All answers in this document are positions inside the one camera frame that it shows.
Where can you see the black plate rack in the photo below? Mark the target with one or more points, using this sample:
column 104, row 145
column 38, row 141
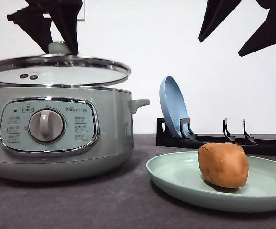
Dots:
column 165, row 137

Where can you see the green plate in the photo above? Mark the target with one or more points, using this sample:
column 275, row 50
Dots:
column 180, row 177

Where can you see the green electric steamer pot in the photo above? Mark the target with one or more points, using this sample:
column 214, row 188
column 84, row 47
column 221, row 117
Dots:
column 52, row 132

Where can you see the blue plate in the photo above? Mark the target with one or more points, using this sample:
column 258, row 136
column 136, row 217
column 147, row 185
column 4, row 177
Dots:
column 173, row 105

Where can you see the white wall socket left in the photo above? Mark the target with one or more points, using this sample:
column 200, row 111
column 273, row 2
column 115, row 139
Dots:
column 81, row 14

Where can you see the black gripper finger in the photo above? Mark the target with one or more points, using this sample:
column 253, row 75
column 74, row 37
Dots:
column 216, row 13
column 265, row 34
column 63, row 16
column 35, row 21

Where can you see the brown potato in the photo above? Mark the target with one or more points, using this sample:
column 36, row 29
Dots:
column 224, row 164

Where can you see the glass steamer lid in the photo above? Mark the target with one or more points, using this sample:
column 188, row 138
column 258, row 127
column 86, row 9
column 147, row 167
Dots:
column 60, row 68

